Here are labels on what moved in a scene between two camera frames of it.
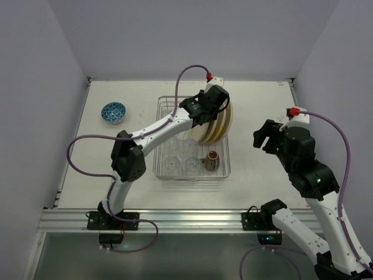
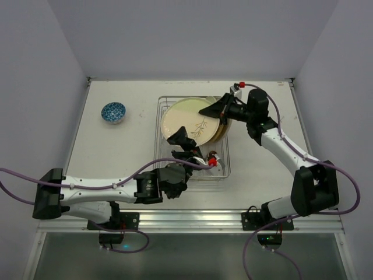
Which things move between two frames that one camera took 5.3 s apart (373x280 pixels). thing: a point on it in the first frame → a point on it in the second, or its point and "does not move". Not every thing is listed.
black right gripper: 271,140 → 224,105
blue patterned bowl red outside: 113,112 does not move
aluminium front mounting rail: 154,221 does not move
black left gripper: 218,102 → 188,153
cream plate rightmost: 230,114 does not move
